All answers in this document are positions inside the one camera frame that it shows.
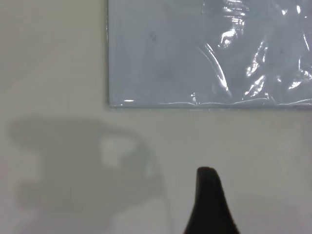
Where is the clear zip bag red zipper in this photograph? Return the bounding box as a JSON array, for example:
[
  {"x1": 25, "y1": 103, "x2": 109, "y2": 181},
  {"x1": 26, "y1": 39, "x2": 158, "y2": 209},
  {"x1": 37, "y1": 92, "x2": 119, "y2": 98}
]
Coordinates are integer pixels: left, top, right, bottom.
[{"x1": 105, "y1": 0, "x2": 312, "y2": 111}]

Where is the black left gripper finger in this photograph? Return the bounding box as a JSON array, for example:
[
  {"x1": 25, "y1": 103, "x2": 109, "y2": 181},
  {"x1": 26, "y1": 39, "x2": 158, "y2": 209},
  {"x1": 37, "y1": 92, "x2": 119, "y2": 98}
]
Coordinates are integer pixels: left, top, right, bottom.
[{"x1": 182, "y1": 166, "x2": 242, "y2": 234}]

